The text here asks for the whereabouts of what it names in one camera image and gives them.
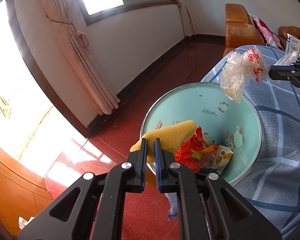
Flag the clear plastic bag red print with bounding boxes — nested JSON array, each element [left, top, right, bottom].
[[219, 48, 269, 103]]

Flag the white fruit snack packet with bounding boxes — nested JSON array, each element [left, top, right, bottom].
[[212, 146, 233, 174]]

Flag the yellow sponge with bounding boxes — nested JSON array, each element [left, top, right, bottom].
[[129, 120, 197, 164]]

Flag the mint green trash bin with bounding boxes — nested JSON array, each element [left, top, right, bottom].
[[139, 82, 263, 186]]

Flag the white plastic bag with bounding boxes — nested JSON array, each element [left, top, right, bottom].
[[274, 51, 299, 66]]

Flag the white tall carton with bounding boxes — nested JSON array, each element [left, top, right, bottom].
[[285, 34, 300, 55]]

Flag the orange leather sofa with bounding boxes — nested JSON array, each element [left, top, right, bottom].
[[278, 26, 300, 49]]

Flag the pink floral pillow on armchair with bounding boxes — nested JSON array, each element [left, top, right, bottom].
[[249, 14, 282, 48]]

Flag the orange leather armchair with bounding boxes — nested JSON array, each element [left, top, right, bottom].
[[223, 3, 265, 56]]

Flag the wooden door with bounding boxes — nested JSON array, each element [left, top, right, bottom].
[[0, 148, 52, 237]]

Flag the pink curtain right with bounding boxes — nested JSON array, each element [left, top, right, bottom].
[[177, 0, 195, 37]]

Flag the pink curtain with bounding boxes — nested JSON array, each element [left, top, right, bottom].
[[177, 0, 195, 37], [38, 0, 120, 115]]

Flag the pink curtain left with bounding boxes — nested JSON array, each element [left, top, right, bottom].
[[38, 0, 120, 115]]

